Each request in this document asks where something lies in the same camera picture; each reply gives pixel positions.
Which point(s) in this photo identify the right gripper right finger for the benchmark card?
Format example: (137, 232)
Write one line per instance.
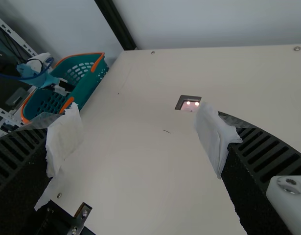
(258, 171)

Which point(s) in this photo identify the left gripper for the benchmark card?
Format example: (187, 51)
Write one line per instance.
(42, 80)

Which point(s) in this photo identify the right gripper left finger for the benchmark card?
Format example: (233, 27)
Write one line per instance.
(15, 171)

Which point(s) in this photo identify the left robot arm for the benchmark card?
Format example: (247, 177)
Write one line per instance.
(7, 69)

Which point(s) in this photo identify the teal shopping basket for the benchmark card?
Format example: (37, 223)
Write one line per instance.
(81, 80)

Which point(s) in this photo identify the grey-green terminal block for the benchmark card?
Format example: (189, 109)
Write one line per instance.
(16, 97)

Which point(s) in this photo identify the white slotted shelf rack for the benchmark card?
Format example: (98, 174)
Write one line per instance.
(20, 41)

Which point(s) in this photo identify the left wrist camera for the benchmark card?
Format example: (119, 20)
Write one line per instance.
(35, 63)

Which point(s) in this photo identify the black post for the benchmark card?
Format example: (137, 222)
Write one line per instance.
(116, 24)

